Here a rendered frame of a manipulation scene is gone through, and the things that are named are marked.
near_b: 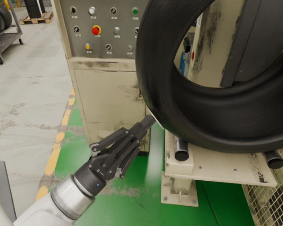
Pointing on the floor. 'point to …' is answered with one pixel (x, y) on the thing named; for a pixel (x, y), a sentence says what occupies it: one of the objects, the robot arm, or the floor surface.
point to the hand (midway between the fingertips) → (143, 126)
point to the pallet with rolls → (36, 12)
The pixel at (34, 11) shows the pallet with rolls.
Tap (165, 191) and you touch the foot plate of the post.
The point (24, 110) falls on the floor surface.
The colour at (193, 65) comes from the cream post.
